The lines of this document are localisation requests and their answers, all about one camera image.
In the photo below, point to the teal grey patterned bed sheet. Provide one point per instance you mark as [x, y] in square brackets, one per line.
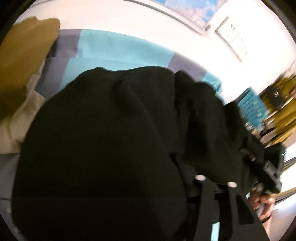
[115, 53]

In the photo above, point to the colourful wall map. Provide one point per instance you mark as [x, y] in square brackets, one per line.
[185, 7]

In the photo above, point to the white network socket plate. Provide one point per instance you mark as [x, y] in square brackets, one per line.
[241, 52]

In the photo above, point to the mustard garment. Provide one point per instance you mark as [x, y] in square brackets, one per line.
[23, 58]

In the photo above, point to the mustard hanging cardigan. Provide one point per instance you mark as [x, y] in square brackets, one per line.
[286, 115]

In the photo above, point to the black coat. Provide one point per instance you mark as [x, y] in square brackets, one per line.
[92, 150]

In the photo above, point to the cream cloth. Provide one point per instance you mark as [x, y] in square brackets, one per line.
[18, 120]

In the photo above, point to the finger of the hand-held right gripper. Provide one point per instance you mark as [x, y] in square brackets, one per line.
[248, 156]

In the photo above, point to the black handbag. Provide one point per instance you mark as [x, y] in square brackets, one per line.
[275, 96]

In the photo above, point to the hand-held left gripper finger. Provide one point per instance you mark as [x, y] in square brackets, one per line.
[205, 204]

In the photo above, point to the person's right hand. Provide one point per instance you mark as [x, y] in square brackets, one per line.
[263, 200]

